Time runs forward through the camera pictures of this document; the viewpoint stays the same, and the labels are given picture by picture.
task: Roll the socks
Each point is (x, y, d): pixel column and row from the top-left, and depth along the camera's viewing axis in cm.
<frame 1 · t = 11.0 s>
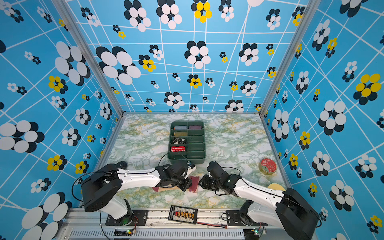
left hand: (192, 185, 83), fingers closed
right hand: (200, 184, 82), fingers open
green plastic organizer tray: (187, 142, 97), point 7 cm above the table
maroon rolled sock: (195, 127, 107), point 5 cm above the table
yellow rolled sock: (180, 134, 101), point 7 cm above the table
black patterned rolled sock: (178, 141, 98), point 7 cm above the table
red patterned rolled sock: (178, 148, 96), point 6 cm above the table
tan maroon striped sock: (194, 187, 84), point 2 cm above the table
red green tape roll: (267, 166, 89), point 4 cm above the table

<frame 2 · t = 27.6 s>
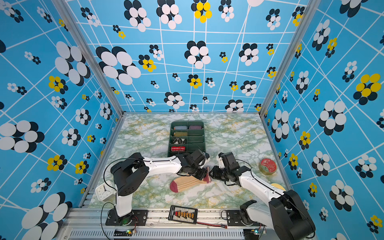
left hand: (207, 176, 86), fingers closed
right hand: (211, 174, 86), fingers open
tan maroon striped sock: (187, 182, 86), on the table
white alarm clock: (104, 192, 82), point 2 cm above the table
the other named things where they were.

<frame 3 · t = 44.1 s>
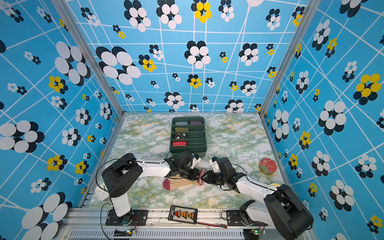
left hand: (202, 178, 86), fingers closed
right hand: (203, 178, 85), fingers open
maroon rolled sock: (195, 122, 110), point 5 cm above the table
yellow rolled sock: (179, 129, 104), point 7 cm above the table
black patterned rolled sock: (178, 135, 101), point 7 cm above the table
red patterned rolled sock: (177, 143, 98), point 6 cm above the table
tan maroon striped sock: (172, 183, 86), on the table
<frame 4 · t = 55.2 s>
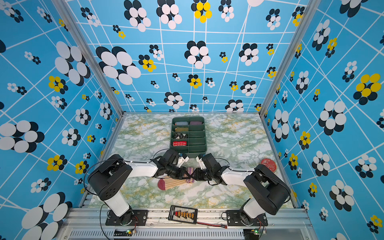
left hand: (191, 177, 85), fingers closed
right hand: (192, 176, 87), fingers closed
